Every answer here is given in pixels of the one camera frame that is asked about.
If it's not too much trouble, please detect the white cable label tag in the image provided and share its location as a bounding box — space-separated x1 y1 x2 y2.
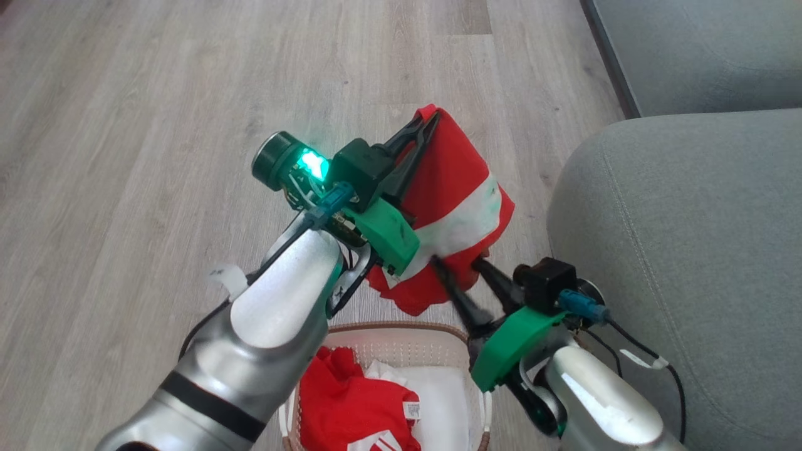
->
619 348 670 371
209 264 250 303

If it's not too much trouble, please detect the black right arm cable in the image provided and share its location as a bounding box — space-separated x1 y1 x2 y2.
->
558 288 688 445

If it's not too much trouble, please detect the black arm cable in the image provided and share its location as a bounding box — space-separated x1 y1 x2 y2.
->
558 288 688 445
179 182 358 361

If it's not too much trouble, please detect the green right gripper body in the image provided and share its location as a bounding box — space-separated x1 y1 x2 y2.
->
471 307 568 393

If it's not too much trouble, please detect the red garment with white stripe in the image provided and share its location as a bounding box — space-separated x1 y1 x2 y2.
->
367 103 516 317

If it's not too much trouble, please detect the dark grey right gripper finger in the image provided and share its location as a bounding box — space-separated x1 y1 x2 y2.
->
431 256 497 343
471 259 524 314

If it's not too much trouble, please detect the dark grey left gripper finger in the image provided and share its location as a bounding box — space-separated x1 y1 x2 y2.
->
375 116 427 158
378 115 440 208

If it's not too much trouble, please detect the red garment with white label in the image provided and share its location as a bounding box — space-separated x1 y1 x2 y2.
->
299 346 422 451

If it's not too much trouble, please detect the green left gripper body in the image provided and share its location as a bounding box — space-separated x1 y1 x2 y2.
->
342 198 420 277

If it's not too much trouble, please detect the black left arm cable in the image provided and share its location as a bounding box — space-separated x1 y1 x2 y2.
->
179 182 358 361

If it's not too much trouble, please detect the grey sofa seat cushion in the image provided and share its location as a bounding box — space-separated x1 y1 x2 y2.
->
580 0 802 120

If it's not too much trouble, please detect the beige plastic laundry basket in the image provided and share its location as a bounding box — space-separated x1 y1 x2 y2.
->
279 321 496 451

